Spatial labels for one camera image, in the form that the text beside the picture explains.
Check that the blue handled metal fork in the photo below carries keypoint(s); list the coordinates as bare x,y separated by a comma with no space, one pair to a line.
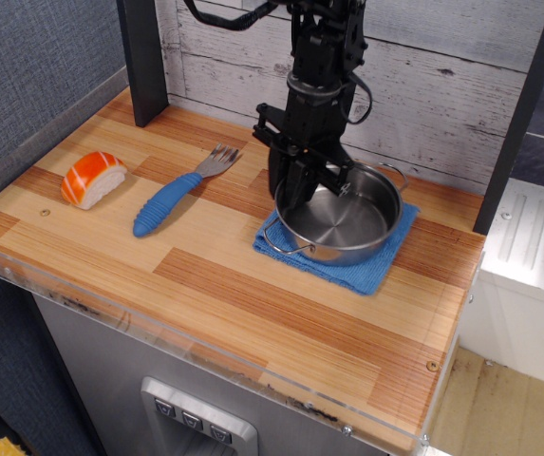
159,207

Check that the salmon sushi toy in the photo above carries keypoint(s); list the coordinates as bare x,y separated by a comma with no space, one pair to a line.
91,178

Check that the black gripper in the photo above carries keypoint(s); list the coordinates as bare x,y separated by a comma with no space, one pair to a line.
304,141

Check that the yellow toy object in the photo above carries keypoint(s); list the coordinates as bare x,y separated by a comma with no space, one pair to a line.
8,448

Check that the silver dispenser button panel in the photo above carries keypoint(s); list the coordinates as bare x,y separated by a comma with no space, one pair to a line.
182,424

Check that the black frame post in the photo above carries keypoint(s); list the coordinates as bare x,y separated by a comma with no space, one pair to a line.
525,107
143,57

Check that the white toy sink unit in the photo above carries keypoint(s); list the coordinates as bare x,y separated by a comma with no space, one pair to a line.
504,318

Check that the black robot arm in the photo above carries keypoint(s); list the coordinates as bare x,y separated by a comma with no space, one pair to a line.
328,44

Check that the blue cloth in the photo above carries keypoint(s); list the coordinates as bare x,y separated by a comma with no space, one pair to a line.
362,278

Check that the black left frame post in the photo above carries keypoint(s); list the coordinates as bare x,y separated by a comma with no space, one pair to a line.
143,57

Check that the grey toy fridge cabinet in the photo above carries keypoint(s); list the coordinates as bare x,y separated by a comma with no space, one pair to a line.
107,366

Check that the black right frame post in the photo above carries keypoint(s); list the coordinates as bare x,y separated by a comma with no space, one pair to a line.
525,107

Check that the stainless steel pot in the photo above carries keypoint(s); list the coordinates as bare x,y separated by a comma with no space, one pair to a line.
341,230

